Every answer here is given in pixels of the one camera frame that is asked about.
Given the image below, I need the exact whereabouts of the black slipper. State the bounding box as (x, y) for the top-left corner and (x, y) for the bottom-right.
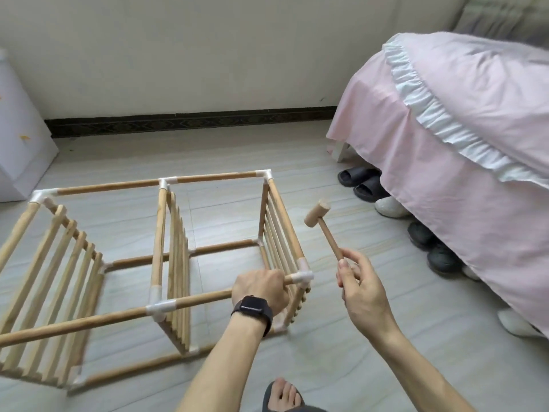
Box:
(337, 165), (381, 188)
(353, 174), (391, 203)

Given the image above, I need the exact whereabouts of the white box cabinet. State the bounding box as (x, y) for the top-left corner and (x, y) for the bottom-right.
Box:
(0, 51), (59, 203)

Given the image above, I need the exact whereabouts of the white bed leg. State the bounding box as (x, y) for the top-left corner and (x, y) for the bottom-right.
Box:
(330, 141), (353, 163)

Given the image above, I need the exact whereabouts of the person's left hand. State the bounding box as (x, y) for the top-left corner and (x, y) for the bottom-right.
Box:
(232, 268), (293, 316)

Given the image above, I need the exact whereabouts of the grey pleated curtain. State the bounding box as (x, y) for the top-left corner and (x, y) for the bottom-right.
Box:
(455, 0), (549, 48)

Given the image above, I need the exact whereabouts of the wooden mallet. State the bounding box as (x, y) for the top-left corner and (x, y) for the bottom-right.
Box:
(304, 200), (346, 263)

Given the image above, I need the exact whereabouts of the person's right hand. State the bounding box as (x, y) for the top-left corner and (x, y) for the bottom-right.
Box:
(336, 247), (397, 340)

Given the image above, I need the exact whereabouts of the pink ruffled bed skirt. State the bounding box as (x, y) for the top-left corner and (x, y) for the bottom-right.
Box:
(326, 31), (549, 335)

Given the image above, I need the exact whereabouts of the person's left forearm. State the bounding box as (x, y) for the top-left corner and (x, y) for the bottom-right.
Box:
(176, 317), (267, 412)

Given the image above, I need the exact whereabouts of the dark shoe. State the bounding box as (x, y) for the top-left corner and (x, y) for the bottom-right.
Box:
(407, 219), (439, 251)
(427, 240), (464, 275)

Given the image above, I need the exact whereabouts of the black smartwatch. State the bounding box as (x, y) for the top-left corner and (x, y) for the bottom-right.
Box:
(230, 295), (275, 337)

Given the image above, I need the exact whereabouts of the person's black sandal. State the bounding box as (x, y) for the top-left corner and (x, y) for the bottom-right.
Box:
(261, 377), (327, 412)

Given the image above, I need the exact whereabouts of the person's right forearm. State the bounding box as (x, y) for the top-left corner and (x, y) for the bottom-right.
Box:
(373, 326), (477, 412)

